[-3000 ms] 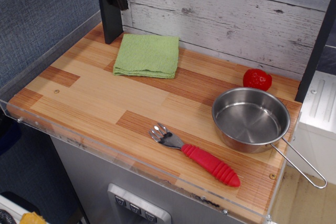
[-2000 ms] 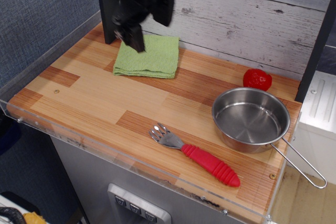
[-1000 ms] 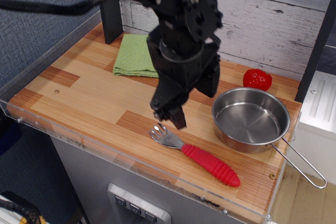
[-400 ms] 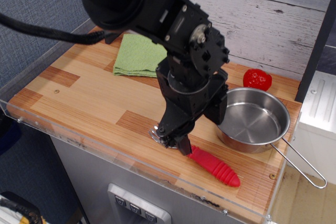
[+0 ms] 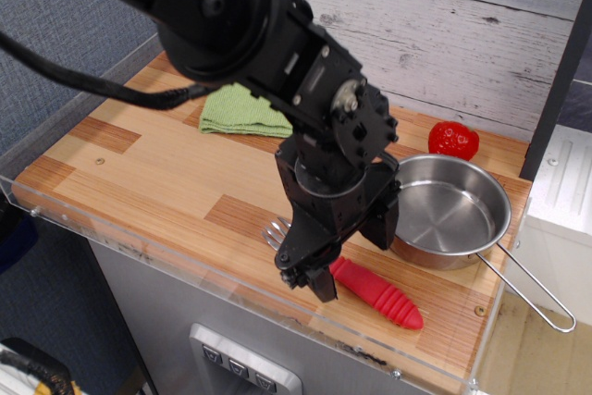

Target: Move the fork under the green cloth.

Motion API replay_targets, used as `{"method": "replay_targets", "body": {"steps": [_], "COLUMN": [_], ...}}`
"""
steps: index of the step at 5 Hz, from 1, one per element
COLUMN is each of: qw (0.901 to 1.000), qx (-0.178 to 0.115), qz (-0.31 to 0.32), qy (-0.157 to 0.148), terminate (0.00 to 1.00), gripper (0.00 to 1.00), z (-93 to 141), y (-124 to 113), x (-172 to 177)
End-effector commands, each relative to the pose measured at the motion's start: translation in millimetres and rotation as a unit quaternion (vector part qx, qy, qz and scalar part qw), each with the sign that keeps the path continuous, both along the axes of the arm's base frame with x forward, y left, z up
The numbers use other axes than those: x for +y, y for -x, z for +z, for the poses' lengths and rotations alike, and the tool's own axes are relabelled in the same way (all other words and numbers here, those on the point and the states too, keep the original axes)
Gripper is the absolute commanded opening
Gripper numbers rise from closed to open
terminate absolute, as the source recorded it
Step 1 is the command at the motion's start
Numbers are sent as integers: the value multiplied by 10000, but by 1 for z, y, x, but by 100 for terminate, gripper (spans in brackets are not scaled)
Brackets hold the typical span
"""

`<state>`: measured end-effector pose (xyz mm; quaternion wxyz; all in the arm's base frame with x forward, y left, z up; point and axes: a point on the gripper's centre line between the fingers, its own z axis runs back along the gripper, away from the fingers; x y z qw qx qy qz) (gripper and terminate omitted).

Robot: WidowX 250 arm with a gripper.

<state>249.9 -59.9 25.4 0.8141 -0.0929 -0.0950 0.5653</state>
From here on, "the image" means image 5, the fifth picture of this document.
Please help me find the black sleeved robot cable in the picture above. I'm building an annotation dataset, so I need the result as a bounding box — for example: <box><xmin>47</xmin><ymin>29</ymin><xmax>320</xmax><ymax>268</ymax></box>
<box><xmin>0</xmin><ymin>29</ymin><xmax>223</xmax><ymax>112</ymax></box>

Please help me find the red toy strawberry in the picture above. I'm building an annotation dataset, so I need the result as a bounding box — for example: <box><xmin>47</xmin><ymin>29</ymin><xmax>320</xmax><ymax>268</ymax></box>
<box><xmin>428</xmin><ymin>121</ymin><xmax>480</xmax><ymax>161</ymax></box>

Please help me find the clear acrylic table guard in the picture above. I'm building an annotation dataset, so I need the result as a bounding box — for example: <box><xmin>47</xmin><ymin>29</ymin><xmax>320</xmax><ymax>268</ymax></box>
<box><xmin>0</xmin><ymin>19</ymin><xmax>533</xmax><ymax>395</ymax></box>

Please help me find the white grooved side cabinet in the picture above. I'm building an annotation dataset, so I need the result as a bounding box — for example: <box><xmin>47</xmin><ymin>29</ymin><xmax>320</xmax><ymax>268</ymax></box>
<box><xmin>513</xmin><ymin>125</ymin><xmax>591</xmax><ymax>325</ymax></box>

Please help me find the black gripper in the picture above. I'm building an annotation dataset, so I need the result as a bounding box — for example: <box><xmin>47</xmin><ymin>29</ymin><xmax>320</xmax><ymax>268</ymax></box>
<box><xmin>275</xmin><ymin>136</ymin><xmax>401</xmax><ymax>302</ymax></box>

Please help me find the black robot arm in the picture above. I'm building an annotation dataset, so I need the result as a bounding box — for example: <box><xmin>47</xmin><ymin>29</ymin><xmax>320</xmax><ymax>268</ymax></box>
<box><xmin>121</xmin><ymin>0</ymin><xmax>399</xmax><ymax>302</ymax></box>

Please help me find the small steel saucepan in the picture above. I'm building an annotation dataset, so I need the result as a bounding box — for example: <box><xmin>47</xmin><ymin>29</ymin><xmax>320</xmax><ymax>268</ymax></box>
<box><xmin>391</xmin><ymin>154</ymin><xmax>577</xmax><ymax>334</ymax></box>

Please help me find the silver button control panel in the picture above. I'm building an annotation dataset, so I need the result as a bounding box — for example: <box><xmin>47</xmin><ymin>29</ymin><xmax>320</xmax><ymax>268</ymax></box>
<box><xmin>189</xmin><ymin>323</ymin><xmax>303</xmax><ymax>394</ymax></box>

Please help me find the red handled metal fork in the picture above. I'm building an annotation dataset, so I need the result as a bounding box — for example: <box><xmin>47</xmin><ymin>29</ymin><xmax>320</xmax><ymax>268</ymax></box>
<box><xmin>262</xmin><ymin>216</ymin><xmax>425</xmax><ymax>332</ymax></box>

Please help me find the dark grey right post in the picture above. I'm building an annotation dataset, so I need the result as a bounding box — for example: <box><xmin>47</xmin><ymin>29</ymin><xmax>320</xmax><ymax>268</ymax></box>
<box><xmin>519</xmin><ymin>0</ymin><xmax>591</xmax><ymax>181</ymax></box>

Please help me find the yellow object at corner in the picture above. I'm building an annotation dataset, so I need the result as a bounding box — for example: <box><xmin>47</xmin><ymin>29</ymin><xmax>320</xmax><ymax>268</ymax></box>
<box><xmin>33</xmin><ymin>382</ymin><xmax>84</xmax><ymax>395</ymax></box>

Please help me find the green folded cloth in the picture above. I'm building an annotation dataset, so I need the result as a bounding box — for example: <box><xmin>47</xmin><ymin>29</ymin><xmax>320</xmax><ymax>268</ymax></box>
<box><xmin>199</xmin><ymin>84</ymin><xmax>292</xmax><ymax>139</ymax></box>

